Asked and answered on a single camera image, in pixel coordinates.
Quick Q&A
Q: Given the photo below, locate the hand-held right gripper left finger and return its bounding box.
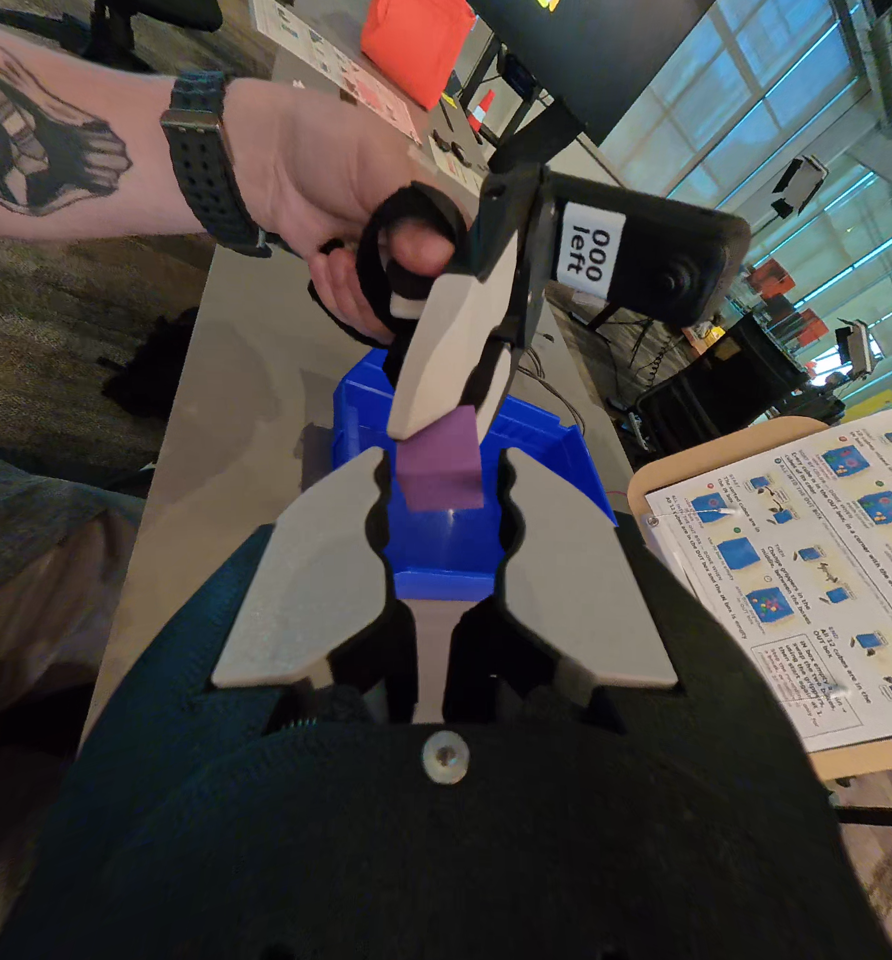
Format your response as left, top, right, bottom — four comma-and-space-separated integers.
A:
212, 447, 419, 725

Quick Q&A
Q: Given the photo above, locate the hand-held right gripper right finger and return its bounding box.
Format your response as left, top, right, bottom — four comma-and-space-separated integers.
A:
443, 447, 678, 725

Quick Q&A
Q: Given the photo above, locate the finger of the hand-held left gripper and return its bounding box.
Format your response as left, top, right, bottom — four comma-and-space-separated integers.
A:
386, 228, 520, 441
474, 345, 514, 438

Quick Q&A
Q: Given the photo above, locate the purple wooden cube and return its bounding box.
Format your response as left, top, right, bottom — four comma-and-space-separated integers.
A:
397, 407, 486, 513

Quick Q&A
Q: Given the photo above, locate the blue plastic bin with cubes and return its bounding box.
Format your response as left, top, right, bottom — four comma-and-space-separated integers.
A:
332, 348, 618, 601

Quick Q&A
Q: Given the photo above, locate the person's left hand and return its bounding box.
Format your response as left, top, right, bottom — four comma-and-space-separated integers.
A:
224, 78, 462, 345

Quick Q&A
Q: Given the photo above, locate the black storage crate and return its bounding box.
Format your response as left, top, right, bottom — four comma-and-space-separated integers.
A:
633, 311, 810, 455

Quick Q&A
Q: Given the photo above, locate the black panel light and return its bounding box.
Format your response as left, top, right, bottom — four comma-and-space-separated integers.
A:
836, 318, 879, 380
772, 153, 829, 219

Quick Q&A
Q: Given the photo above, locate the large window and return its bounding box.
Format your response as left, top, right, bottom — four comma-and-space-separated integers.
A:
596, 0, 892, 406

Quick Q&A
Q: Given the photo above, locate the instruction sheet on wooden board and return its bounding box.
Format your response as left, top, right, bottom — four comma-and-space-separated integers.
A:
627, 416, 892, 781

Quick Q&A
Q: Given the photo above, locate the black monitor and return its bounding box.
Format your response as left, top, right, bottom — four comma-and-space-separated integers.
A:
468, 0, 717, 147

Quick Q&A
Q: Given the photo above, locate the printed instruction sheet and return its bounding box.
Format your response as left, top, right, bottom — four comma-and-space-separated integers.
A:
644, 397, 892, 755

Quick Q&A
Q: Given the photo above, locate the black perforated watch band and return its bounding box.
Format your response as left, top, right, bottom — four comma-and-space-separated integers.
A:
159, 71, 289, 260

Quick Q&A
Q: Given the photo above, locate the orange red bag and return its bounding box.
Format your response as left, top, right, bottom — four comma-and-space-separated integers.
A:
359, 0, 477, 112

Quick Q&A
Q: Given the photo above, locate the black cable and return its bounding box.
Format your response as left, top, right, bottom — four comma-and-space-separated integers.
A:
519, 348, 591, 444

